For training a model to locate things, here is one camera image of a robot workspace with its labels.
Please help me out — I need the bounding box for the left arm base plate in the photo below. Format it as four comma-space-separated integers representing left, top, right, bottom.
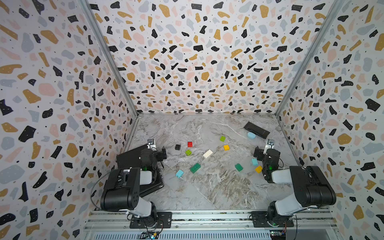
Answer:
130, 212, 173, 229

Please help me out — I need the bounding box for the aluminium front rail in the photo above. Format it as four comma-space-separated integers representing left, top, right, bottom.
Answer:
81, 209, 343, 240

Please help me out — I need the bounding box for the yellow lego brick right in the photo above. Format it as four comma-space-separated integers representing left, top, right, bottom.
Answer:
255, 166, 263, 173

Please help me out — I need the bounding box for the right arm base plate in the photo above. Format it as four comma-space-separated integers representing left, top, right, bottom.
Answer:
250, 211, 295, 228

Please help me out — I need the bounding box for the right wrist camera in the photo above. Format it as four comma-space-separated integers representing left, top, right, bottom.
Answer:
263, 139, 275, 155

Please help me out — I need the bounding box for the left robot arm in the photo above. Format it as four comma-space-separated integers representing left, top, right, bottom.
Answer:
100, 145, 167, 221

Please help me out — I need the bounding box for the light blue round object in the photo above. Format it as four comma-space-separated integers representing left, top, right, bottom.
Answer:
247, 132, 256, 140

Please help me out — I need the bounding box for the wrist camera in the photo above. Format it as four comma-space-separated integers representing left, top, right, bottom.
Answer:
263, 139, 275, 155
147, 139, 157, 150

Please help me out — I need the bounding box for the white long lego brick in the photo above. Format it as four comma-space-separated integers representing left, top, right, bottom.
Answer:
203, 150, 213, 159

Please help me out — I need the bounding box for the dark green small lego brick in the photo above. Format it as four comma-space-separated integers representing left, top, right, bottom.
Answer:
235, 164, 244, 172

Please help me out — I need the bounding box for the light blue lego brick right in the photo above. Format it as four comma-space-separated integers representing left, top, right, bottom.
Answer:
252, 159, 259, 166

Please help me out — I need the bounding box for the black flat pouch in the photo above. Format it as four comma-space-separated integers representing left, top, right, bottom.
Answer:
244, 122, 270, 139

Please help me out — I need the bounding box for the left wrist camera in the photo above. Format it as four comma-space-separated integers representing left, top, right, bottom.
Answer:
147, 139, 157, 150

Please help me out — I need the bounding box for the dark green long lego brick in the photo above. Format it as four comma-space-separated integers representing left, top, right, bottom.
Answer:
190, 163, 201, 174

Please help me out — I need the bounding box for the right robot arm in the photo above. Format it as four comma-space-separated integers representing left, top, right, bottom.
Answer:
251, 145, 337, 227

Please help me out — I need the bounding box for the light blue lego brick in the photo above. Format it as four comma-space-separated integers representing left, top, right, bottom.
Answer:
176, 170, 184, 178
252, 159, 259, 166

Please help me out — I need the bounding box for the light blue lego brick left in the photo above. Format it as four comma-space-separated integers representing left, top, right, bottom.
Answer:
176, 170, 184, 178

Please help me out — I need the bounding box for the black case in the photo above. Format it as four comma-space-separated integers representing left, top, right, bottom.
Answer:
116, 143, 165, 197

